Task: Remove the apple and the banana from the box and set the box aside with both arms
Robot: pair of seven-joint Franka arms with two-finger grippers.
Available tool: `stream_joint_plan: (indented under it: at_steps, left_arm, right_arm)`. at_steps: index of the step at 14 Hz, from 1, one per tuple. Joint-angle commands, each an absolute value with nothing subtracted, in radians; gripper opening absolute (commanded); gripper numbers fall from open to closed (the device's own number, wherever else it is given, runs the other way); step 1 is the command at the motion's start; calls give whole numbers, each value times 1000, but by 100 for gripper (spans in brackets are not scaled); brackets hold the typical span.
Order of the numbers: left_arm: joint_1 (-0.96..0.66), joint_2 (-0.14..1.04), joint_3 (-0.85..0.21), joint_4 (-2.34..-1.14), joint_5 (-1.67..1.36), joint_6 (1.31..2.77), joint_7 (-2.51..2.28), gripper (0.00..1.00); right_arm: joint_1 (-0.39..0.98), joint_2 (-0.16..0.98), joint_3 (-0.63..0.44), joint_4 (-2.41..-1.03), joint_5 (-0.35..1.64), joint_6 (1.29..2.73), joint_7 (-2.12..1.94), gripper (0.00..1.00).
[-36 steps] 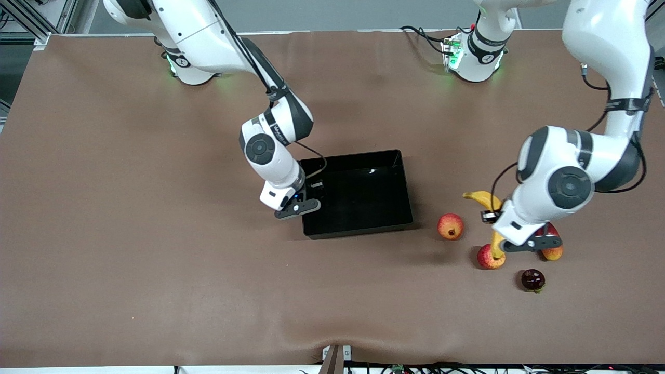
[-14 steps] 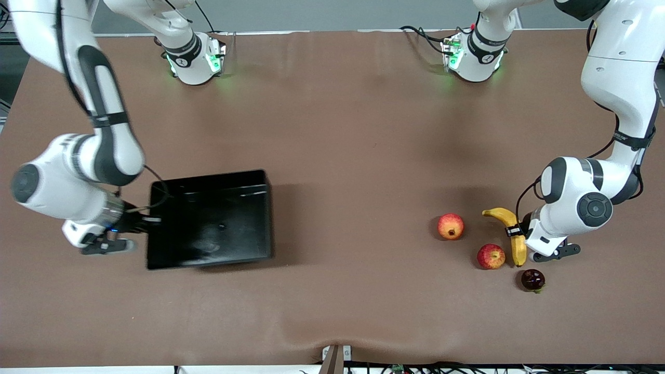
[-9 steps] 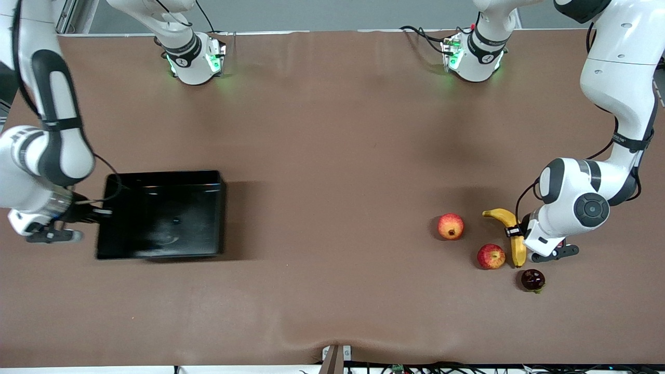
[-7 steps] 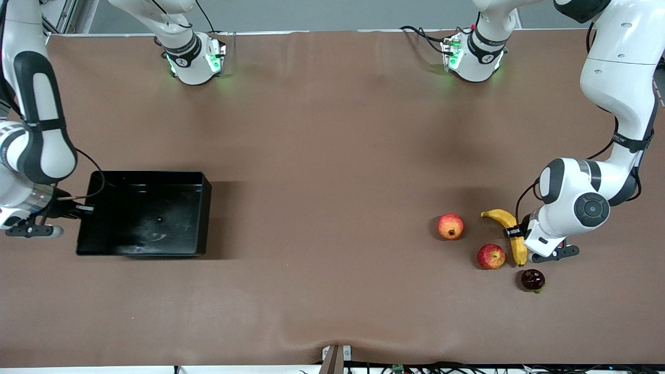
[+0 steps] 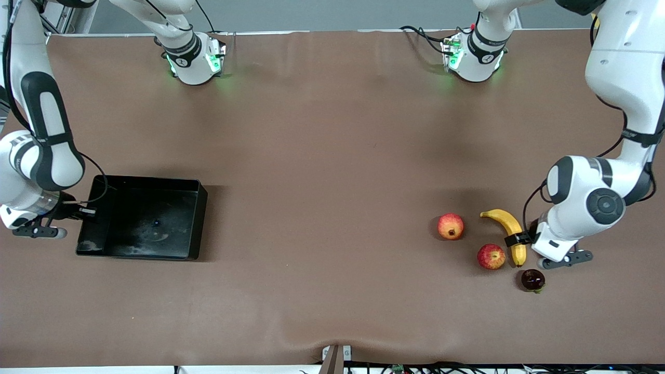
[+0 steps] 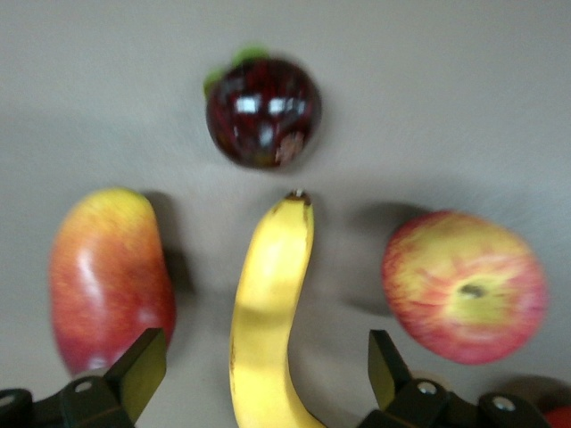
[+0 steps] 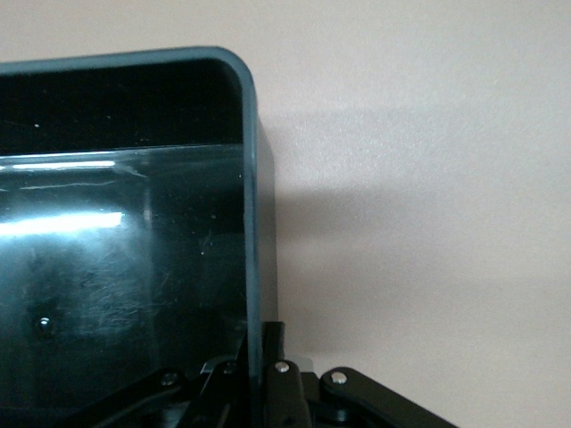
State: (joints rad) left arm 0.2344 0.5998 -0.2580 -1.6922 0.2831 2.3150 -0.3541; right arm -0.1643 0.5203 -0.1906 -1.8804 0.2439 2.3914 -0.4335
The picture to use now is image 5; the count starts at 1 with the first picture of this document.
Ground black plastic box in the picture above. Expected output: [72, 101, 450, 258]
[76, 175, 208, 261]

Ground red yellow apple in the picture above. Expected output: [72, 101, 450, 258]
[477, 243, 506, 270]

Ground dark purple mangosteen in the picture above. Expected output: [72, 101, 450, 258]
[521, 269, 546, 294]

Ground red pomegranate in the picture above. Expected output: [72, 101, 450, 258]
[437, 213, 465, 241]

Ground brown table cover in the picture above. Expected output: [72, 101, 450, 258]
[0, 29, 665, 367]

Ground black right base cable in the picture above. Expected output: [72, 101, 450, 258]
[195, 0, 218, 35]

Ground aluminium frame profile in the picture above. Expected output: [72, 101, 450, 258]
[42, 0, 99, 37]

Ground yellow banana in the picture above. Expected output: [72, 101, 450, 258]
[480, 209, 527, 268]

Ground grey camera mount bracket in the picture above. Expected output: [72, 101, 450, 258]
[321, 344, 352, 374]

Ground black left base cables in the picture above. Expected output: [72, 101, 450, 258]
[399, 25, 454, 56]

